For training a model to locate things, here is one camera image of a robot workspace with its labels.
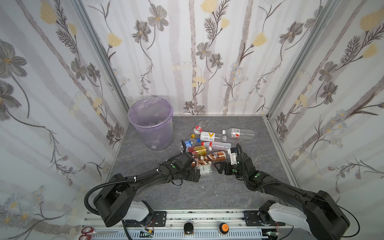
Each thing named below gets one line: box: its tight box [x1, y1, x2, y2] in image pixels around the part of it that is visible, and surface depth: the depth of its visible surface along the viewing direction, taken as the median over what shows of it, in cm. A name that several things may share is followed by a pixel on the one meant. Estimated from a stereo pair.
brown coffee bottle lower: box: [193, 158, 213, 166], surface depth 92 cm
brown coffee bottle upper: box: [205, 151, 226, 161], surface depth 94 cm
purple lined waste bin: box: [128, 96, 174, 152], surface depth 95 cm
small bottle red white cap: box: [193, 125, 203, 135], surface depth 109 cm
